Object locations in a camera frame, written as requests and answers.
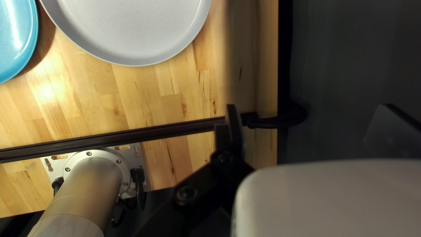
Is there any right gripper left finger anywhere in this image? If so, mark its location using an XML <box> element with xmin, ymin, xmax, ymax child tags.
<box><xmin>132</xmin><ymin>104</ymin><xmax>255</xmax><ymax>237</ymax></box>

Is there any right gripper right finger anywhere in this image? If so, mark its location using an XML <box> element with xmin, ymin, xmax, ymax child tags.
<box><xmin>363</xmin><ymin>104</ymin><xmax>421</xmax><ymax>162</ymax></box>

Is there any grey round plate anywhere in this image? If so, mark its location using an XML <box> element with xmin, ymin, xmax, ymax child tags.
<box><xmin>39</xmin><ymin>0</ymin><xmax>212</xmax><ymax>67</ymax></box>

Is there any teal round plate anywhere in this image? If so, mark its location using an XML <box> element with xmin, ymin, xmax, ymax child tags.
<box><xmin>0</xmin><ymin>0</ymin><xmax>39</xmax><ymax>85</ymax></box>

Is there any thick black cable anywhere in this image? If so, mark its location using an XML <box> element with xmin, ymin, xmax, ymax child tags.
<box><xmin>242</xmin><ymin>99</ymin><xmax>309</xmax><ymax>129</ymax></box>

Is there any black power cable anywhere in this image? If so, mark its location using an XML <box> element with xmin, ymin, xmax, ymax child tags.
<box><xmin>131</xmin><ymin>167</ymin><xmax>147</xmax><ymax>211</ymax></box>

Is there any black frame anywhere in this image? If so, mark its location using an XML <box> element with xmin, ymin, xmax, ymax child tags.
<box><xmin>0</xmin><ymin>112</ymin><xmax>259</xmax><ymax>164</ymax></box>

